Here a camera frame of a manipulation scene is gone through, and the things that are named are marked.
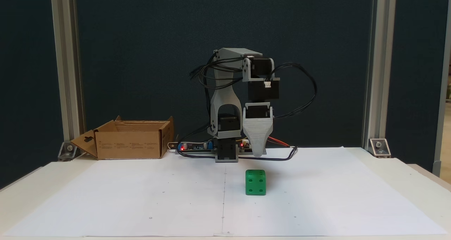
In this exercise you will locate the grey outer frame post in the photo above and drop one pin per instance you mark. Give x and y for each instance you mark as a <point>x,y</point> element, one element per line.
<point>442,92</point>

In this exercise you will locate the green dice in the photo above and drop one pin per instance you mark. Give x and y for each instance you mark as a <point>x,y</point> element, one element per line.
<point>255,183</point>

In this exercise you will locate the blue circuit board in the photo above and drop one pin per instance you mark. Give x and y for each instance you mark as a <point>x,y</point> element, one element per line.
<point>197,147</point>

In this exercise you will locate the grey-mounted motor driver board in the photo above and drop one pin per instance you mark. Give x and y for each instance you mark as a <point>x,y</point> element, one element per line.
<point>246,147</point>

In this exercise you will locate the aluminium corner bracket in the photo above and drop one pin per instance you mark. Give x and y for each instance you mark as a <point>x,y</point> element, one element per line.
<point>68,151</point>
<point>380,147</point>

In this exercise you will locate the aluminium frame post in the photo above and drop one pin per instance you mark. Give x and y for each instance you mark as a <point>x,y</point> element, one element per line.
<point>65,56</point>
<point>380,56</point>

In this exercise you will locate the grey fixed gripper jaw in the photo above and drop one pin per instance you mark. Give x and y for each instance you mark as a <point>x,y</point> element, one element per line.
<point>259,141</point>

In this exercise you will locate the open cardboard box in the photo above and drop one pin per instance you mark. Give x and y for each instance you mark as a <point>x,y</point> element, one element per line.
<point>130,145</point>

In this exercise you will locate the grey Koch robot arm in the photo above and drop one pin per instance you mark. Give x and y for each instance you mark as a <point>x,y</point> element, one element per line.
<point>225,95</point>

